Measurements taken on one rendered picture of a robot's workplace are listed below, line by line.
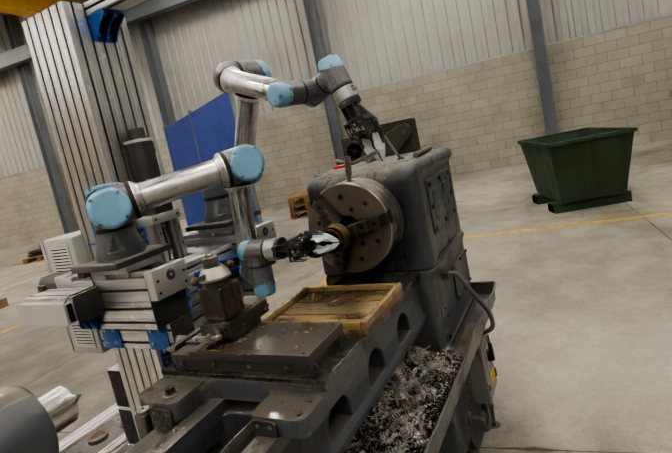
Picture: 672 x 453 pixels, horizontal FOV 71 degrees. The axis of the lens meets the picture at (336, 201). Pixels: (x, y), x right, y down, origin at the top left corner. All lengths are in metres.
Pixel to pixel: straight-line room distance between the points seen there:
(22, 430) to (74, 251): 1.32
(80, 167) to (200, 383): 1.05
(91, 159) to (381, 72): 10.35
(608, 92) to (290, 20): 7.47
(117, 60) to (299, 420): 1.48
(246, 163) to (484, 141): 10.17
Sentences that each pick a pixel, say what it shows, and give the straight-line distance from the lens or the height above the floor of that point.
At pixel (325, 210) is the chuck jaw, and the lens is 1.58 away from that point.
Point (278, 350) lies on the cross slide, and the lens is 1.08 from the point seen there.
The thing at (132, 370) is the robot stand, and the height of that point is 0.67.
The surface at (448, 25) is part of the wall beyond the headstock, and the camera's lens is 11.71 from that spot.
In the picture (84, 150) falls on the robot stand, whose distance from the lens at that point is 1.93.
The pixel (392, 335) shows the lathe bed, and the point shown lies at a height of 0.77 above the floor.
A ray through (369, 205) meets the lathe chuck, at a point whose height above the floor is 1.15.
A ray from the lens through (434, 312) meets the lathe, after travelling 1.79.
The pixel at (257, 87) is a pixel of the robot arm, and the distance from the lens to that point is 1.59.
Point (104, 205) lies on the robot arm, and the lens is 1.47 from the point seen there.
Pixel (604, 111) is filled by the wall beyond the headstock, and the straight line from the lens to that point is 11.64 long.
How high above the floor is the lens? 1.39
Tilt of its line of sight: 7 degrees down
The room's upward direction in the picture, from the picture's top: 12 degrees counter-clockwise
